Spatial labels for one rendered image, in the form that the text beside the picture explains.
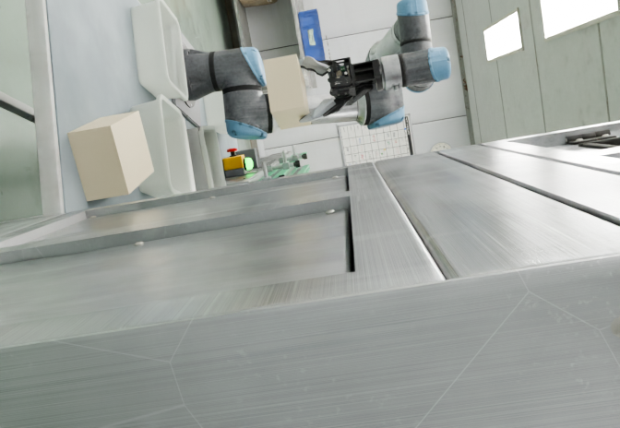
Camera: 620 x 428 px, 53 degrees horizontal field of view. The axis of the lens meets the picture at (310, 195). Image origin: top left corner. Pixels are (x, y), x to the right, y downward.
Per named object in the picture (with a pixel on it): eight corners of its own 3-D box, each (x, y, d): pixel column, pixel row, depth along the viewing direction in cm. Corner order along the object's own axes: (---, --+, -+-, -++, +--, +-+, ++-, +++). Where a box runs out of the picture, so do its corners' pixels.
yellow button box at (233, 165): (224, 178, 222) (244, 174, 222) (220, 157, 221) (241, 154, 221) (228, 176, 229) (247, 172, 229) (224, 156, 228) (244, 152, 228)
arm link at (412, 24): (392, 46, 195) (439, -7, 147) (396, 81, 195) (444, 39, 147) (356, 49, 194) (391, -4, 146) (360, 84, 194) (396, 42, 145)
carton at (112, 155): (66, 133, 103) (110, 125, 103) (101, 117, 119) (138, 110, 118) (87, 201, 107) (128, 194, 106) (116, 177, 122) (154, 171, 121)
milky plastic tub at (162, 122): (131, 198, 131) (171, 192, 130) (120, 97, 134) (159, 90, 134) (159, 208, 148) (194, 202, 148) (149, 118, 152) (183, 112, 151)
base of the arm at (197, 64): (176, 41, 177) (210, 36, 176) (192, 61, 192) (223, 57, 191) (179, 90, 174) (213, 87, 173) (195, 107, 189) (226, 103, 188)
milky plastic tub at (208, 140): (185, 216, 163) (218, 210, 163) (169, 131, 161) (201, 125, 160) (200, 207, 181) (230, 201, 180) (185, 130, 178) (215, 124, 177)
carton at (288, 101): (263, 60, 138) (296, 53, 137) (274, 83, 154) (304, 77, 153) (270, 112, 136) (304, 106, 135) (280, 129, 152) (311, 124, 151)
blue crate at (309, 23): (296, 11, 693) (316, 7, 691) (299, 15, 733) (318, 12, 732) (306, 65, 702) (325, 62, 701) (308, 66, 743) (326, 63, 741)
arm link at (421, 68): (448, 83, 144) (454, 76, 135) (401, 91, 145) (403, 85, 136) (443, 50, 144) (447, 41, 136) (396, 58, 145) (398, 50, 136)
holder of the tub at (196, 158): (187, 235, 164) (216, 231, 164) (167, 132, 161) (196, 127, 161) (202, 224, 181) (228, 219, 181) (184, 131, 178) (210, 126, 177)
